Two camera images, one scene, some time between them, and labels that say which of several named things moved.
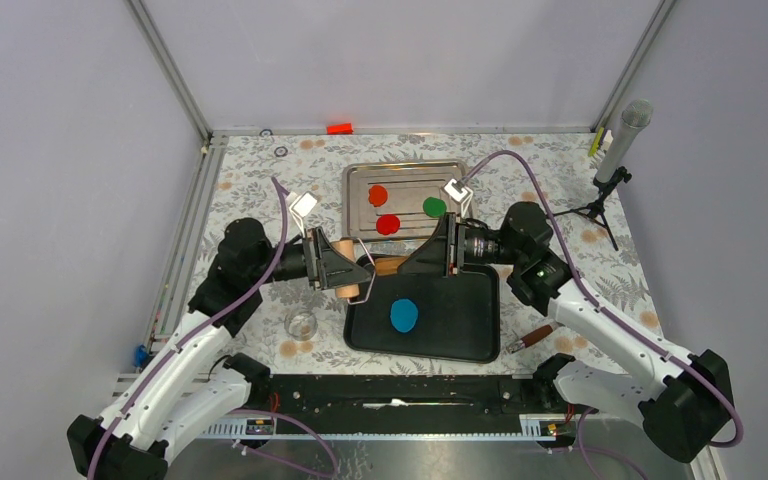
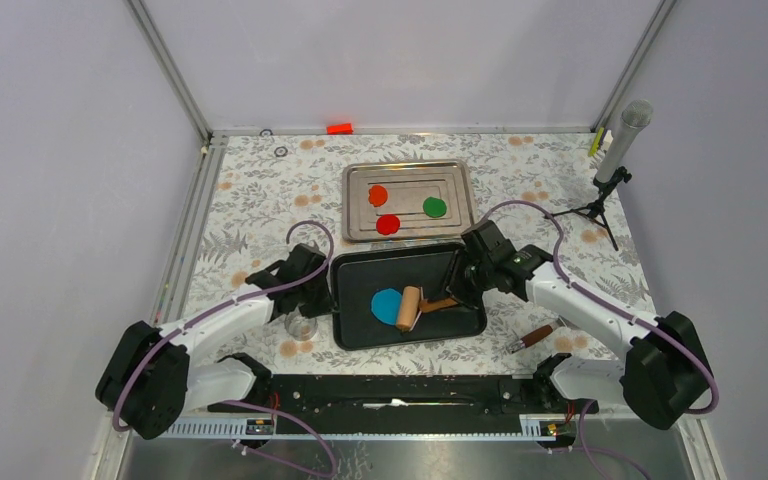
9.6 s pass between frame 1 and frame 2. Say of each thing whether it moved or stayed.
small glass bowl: stayed
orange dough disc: stayed
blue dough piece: moved
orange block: stayed
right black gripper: moved
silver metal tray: stayed
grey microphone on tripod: stayed
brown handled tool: stayed
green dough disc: stayed
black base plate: stayed
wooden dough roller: moved
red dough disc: stayed
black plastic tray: moved
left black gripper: moved
